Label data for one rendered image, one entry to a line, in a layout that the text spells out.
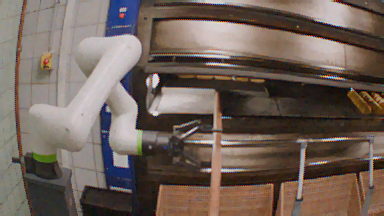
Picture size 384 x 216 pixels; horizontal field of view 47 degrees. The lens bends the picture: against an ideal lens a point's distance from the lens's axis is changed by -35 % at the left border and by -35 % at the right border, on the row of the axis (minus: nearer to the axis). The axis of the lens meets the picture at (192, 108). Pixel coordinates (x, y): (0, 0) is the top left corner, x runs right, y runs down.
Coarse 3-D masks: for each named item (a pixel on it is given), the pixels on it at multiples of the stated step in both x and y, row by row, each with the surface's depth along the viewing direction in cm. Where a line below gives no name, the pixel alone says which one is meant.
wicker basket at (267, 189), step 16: (160, 192) 284; (176, 192) 290; (192, 192) 289; (208, 192) 289; (240, 192) 288; (256, 192) 288; (160, 208) 280; (176, 208) 289; (192, 208) 289; (208, 208) 289; (224, 208) 288; (240, 208) 288; (256, 208) 287
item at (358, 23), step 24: (168, 0) 270; (192, 0) 270; (216, 0) 271; (240, 0) 271; (264, 0) 271; (288, 0) 271; (312, 0) 271; (336, 0) 270; (336, 24) 266; (360, 24) 268
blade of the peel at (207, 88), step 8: (168, 80) 366; (176, 80) 366; (168, 88) 332; (176, 88) 332; (184, 88) 345; (192, 88) 346; (200, 88) 347; (208, 88) 347; (216, 88) 348; (224, 88) 348; (232, 88) 349; (240, 88) 350; (248, 88) 351; (256, 88) 352; (264, 88) 354; (256, 96) 331; (264, 96) 331
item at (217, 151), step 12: (216, 96) 313; (216, 108) 289; (216, 120) 267; (216, 132) 248; (216, 144) 232; (216, 156) 218; (216, 168) 204; (216, 180) 191; (216, 192) 180; (216, 204) 169
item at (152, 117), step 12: (156, 120) 287; (168, 120) 287; (180, 120) 286; (192, 120) 286; (204, 120) 286; (228, 120) 285; (240, 120) 285; (252, 120) 285; (264, 120) 284; (276, 120) 284; (288, 120) 284; (300, 120) 284; (312, 120) 283; (324, 120) 283; (336, 120) 282; (348, 120) 282; (360, 120) 281; (372, 120) 281
